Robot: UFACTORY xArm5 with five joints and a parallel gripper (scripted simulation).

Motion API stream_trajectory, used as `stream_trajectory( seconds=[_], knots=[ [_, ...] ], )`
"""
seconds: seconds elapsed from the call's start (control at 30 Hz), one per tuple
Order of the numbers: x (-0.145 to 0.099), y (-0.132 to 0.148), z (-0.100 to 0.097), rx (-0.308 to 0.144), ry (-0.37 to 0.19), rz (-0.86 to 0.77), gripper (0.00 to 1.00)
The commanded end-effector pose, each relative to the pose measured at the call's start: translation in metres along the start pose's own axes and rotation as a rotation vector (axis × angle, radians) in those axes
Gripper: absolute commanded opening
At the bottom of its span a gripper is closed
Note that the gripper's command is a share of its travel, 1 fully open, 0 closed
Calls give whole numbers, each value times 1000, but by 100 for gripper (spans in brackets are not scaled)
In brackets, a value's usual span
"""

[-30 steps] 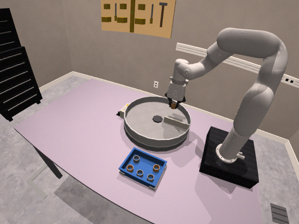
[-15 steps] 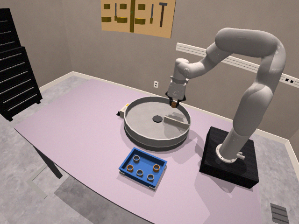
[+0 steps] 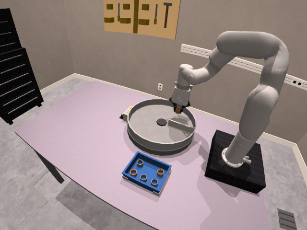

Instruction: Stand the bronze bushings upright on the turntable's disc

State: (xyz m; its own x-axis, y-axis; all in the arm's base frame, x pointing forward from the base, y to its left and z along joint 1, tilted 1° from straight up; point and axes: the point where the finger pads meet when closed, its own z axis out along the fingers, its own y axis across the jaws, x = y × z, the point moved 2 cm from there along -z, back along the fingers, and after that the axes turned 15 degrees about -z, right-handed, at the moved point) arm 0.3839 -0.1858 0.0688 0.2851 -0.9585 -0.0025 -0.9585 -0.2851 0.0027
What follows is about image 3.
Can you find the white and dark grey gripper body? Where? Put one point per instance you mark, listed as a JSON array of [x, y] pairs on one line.
[[180, 96]]

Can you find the blue shallow tray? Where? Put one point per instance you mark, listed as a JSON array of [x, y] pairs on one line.
[[149, 168]]

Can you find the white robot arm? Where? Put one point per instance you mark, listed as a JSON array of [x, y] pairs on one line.
[[261, 101]]

